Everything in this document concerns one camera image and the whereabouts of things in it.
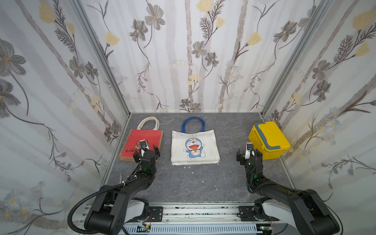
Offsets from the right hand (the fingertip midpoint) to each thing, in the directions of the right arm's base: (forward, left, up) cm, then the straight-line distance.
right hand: (250, 148), depth 86 cm
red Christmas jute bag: (+15, +63, -15) cm, 66 cm away
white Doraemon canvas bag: (+5, +31, -12) cm, 33 cm away
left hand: (0, +62, -2) cm, 63 cm away
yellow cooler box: (+7, -11, +2) cm, 13 cm away
